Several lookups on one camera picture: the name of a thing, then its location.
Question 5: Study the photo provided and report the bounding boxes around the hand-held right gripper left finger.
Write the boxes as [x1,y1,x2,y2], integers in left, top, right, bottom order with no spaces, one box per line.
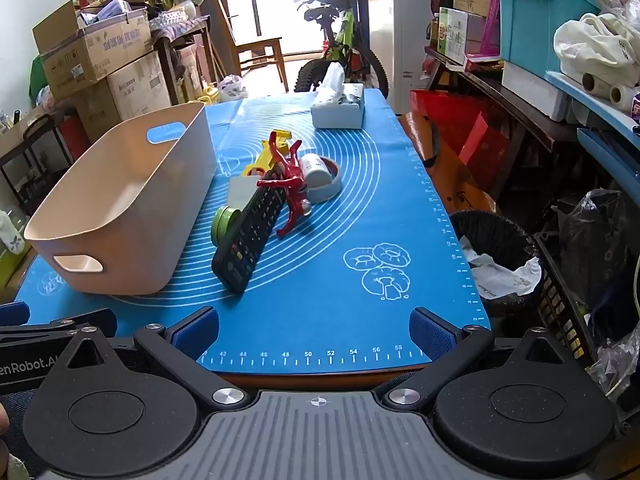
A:
[49,306,251,408]

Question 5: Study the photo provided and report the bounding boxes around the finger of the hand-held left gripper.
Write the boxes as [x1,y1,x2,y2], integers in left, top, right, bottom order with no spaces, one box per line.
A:
[0,301,31,328]
[0,308,118,345]

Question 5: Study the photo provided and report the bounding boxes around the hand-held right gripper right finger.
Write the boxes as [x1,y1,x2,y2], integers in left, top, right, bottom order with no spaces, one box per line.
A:
[382,307,583,408]

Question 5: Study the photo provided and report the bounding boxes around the black remote control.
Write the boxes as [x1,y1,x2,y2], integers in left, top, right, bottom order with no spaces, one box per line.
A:
[211,169,288,295]

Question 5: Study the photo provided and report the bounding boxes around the green round tin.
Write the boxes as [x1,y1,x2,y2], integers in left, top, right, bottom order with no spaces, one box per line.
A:
[210,205,243,247]

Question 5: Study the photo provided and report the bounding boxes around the beige plastic basket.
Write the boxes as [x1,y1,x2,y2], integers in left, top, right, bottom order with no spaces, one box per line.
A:
[23,101,217,296]

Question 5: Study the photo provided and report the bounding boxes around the white plug charger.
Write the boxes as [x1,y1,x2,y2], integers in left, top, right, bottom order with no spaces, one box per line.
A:
[228,176,263,212]

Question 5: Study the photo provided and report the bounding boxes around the red plastic clamp holder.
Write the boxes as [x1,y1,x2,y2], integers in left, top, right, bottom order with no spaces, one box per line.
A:
[256,131,313,238]

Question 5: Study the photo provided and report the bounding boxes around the light blue tape ring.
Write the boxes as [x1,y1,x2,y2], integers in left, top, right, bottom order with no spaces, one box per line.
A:
[302,157,344,204]

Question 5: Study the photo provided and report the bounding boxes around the yellow plastic toy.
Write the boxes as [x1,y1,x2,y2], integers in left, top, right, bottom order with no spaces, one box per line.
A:
[241,130,292,178]

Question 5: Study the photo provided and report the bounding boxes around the white small bottle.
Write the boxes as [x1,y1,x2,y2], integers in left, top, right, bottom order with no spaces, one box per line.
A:
[298,154,337,186]

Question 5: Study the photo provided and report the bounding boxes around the dark blue denim clothing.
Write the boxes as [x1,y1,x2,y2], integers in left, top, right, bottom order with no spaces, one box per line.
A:
[0,390,51,480]

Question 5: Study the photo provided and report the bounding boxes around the white leaf print bottle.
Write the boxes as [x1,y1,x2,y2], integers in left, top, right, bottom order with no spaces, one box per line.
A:
[0,210,26,256]

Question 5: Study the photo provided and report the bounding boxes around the crumpled white paper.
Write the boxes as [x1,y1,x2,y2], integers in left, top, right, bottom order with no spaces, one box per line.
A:
[457,235,543,301]

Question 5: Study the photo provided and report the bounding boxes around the black waste basket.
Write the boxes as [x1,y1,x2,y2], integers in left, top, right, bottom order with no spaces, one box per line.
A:
[448,210,543,318]

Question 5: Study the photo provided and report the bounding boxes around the black plastic crate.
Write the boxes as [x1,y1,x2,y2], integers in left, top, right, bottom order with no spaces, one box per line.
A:
[532,232,601,376]

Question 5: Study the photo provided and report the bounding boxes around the orange brown box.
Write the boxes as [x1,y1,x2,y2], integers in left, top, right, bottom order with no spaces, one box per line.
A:
[400,112,496,216]

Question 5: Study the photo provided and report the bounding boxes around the blue silicone mat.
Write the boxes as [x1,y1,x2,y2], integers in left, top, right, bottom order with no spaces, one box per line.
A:
[15,87,493,375]

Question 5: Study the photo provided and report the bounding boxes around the black metal cart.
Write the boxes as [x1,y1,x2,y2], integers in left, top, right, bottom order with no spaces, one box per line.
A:
[0,112,76,201]

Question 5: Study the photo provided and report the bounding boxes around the black plastic bag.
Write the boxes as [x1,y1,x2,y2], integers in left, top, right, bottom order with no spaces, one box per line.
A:
[557,189,640,311]

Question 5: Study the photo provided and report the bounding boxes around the red paper bag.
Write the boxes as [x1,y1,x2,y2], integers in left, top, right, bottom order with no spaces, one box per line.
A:
[410,89,511,181]

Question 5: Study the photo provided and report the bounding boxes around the dark wooden bench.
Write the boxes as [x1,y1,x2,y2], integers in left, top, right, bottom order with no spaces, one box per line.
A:
[425,47,591,226]

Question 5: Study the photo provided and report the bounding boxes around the tissue box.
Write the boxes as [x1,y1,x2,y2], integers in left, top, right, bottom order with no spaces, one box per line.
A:
[311,62,366,131]

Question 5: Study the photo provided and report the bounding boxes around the yellow plastic containers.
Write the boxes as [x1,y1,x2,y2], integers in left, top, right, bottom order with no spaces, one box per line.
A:
[192,85,221,107]

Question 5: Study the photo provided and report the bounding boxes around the white plastic bag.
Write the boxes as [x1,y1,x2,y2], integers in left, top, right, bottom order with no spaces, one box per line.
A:
[217,74,249,102]

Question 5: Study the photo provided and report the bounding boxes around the light blue shelf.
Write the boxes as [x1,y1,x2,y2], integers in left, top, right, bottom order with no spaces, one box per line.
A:
[545,70,640,196]

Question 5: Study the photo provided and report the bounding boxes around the white foam box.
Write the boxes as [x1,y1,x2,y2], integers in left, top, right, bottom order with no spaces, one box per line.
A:
[501,60,571,122]

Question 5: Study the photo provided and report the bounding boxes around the open cardboard box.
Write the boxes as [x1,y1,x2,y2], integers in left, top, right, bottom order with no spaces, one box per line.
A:
[32,0,153,103]

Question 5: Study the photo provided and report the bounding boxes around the pink flat boxes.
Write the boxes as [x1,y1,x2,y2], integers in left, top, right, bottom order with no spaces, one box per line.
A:
[462,52,506,73]

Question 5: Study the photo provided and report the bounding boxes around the dark wooden side table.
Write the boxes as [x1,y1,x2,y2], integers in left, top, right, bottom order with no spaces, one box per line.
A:
[150,12,213,106]

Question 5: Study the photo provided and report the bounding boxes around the wooden chair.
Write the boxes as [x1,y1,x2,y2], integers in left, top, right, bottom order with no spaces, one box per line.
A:
[232,0,290,93]

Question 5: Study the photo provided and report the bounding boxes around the white freezer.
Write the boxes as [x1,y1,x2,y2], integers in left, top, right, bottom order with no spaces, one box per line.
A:
[357,0,436,116]

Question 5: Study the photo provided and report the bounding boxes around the green white carton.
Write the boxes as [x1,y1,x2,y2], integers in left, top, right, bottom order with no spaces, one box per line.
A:
[437,7,488,66]

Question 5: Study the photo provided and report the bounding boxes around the white paper rolls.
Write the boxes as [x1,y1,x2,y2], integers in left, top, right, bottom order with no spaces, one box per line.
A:
[582,72,638,108]

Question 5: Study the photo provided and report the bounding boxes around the green black bicycle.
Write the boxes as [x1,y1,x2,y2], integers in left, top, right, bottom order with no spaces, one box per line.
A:
[292,0,390,98]

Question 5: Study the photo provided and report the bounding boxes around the teal storage bin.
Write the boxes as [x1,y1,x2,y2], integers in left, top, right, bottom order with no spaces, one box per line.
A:
[492,0,603,76]

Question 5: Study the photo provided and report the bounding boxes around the white cloth bag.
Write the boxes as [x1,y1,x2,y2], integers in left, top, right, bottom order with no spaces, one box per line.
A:
[553,12,640,88]

